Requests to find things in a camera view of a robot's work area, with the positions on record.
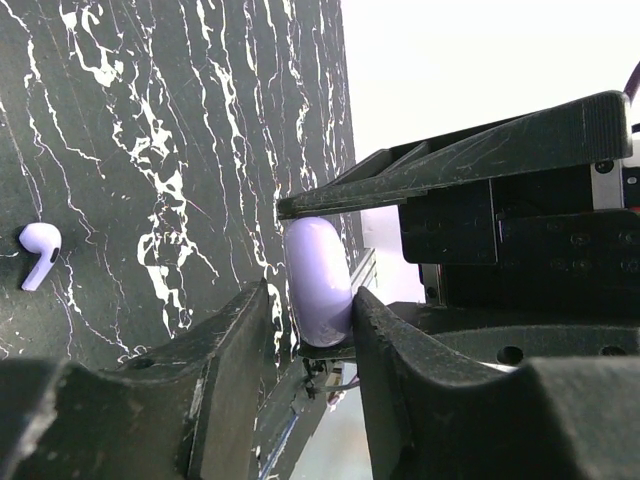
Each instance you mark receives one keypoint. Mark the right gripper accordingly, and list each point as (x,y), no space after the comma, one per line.
(564,242)

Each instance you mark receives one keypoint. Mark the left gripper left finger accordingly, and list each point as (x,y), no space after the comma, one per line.
(185,410)

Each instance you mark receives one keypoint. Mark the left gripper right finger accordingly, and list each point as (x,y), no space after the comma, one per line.
(433,413)

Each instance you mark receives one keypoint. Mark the purple earbud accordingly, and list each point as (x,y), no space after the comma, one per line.
(45,240)

